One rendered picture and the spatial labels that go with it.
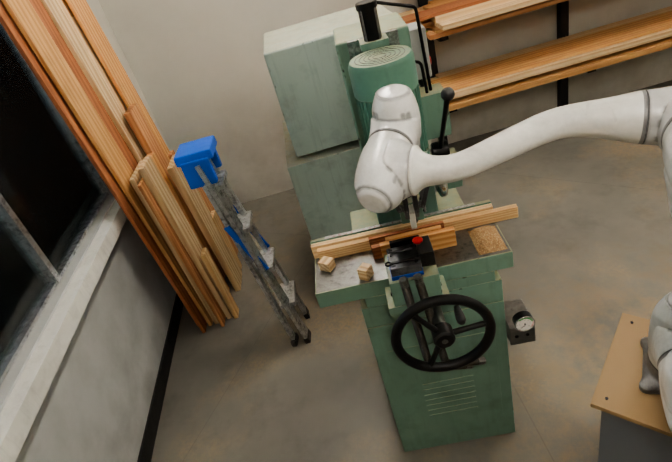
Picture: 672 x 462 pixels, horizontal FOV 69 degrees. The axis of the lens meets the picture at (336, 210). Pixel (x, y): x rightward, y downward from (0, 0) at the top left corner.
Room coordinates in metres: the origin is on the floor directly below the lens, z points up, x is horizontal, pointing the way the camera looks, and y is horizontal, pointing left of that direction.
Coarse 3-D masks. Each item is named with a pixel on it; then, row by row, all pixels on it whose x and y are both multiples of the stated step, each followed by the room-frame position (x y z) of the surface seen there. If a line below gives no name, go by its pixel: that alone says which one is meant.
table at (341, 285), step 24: (456, 240) 1.20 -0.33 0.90; (504, 240) 1.13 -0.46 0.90; (336, 264) 1.26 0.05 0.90; (360, 264) 1.22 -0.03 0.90; (384, 264) 1.19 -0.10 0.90; (456, 264) 1.10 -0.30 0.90; (480, 264) 1.09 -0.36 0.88; (504, 264) 1.08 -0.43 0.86; (336, 288) 1.14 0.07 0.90; (360, 288) 1.13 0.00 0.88; (384, 288) 1.12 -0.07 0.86
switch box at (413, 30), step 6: (408, 24) 1.61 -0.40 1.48; (414, 24) 1.58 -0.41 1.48; (420, 24) 1.56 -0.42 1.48; (414, 30) 1.52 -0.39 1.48; (414, 36) 1.52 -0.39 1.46; (426, 36) 1.52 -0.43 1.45; (414, 42) 1.52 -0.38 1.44; (426, 42) 1.52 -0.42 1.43; (414, 48) 1.52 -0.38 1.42; (420, 48) 1.52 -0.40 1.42; (426, 48) 1.52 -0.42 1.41; (414, 54) 1.52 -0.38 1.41; (420, 54) 1.52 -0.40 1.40; (426, 54) 1.52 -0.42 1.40; (420, 60) 1.52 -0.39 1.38; (420, 72) 1.52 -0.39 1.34; (420, 78) 1.52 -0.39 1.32
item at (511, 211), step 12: (468, 216) 1.25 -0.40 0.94; (480, 216) 1.24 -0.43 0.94; (492, 216) 1.23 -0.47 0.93; (504, 216) 1.23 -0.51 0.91; (516, 216) 1.22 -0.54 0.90; (456, 228) 1.24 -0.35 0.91; (360, 240) 1.29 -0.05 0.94; (324, 252) 1.29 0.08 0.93; (336, 252) 1.29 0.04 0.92; (348, 252) 1.29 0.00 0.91
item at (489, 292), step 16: (448, 192) 1.63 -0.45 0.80; (352, 224) 1.60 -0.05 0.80; (368, 224) 1.57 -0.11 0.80; (496, 272) 1.12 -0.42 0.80; (464, 288) 1.09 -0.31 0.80; (480, 288) 1.09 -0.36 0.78; (496, 288) 1.08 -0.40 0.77; (384, 304) 1.12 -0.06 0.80; (368, 320) 1.13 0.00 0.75; (384, 320) 1.12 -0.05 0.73
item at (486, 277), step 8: (488, 272) 1.09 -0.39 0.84; (456, 280) 1.10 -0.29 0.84; (464, 280) 1.09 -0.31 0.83; (472, 280) 1.09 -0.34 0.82; (480, 280) 1.09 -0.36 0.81; (488, 280) 1.09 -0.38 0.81; (448, 288) 1.10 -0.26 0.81; (456, 288) 1.10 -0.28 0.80; (376, 296) 1.12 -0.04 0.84; (384, 296) 1.12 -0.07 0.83; (368, 304) 1.13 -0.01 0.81; (376, 304) 1.13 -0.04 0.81
